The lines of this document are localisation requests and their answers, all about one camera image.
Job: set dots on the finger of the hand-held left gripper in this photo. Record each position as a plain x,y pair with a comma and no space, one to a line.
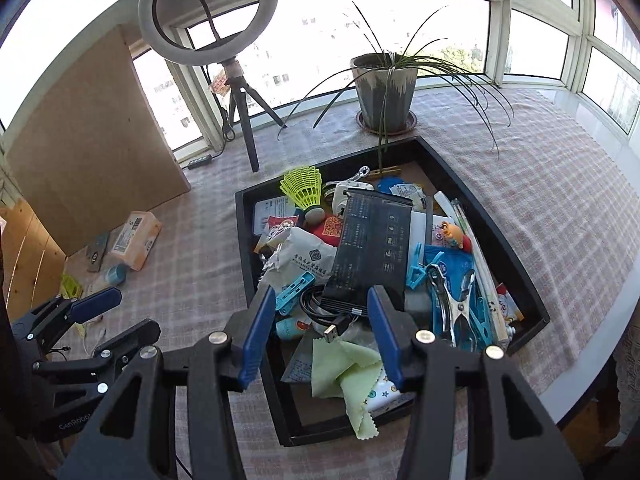
130,340
97,300

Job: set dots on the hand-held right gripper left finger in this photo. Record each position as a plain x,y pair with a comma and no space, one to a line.
257,330

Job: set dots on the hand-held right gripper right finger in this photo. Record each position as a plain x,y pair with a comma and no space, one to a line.
387,340

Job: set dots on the black tray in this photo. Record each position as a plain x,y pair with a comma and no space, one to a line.
245,240

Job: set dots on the black pouch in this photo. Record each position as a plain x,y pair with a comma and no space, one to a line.
370,245

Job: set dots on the yellow plastic shuttlecock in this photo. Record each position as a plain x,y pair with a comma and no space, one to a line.
302,185

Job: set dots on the yellow packet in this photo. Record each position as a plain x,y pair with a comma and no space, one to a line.
70,286

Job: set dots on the light blue round tin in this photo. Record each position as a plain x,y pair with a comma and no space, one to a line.
115,274

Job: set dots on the dark grey square pad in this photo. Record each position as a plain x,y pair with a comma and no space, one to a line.
97,252

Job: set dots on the light green cleaning cloth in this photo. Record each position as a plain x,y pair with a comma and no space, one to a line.
340,375

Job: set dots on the orange white tissue pack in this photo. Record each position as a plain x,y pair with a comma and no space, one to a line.
132,240

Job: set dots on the metal spring clamp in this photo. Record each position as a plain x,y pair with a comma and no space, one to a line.
452,310

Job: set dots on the pine wood slat panel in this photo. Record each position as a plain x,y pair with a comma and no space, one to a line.
30,260

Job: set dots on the white printed paper bag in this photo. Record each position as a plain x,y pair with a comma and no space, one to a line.
300,260

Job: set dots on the light blue plastic clip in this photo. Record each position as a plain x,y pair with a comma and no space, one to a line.
422,265

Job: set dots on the white card pack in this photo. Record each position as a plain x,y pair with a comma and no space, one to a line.
267,210

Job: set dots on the red pouch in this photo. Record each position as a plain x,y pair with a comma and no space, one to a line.
331,227

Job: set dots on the grey pebble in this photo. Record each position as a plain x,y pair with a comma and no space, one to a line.
314,216

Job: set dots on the large wooden board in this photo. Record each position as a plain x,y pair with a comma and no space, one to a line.
95,150

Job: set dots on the white round device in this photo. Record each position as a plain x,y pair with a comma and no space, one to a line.
340,195

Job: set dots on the wooden clothespin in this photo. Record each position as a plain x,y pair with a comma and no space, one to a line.
385,171

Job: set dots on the black tripod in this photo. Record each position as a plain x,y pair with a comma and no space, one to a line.
247,125

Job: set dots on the pink checked tablecloth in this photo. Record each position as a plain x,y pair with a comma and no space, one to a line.
550,200

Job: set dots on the dark red plant saucer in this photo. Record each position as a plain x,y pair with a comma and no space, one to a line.
410,122

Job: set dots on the potted grass plant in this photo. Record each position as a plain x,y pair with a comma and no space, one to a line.
382,95

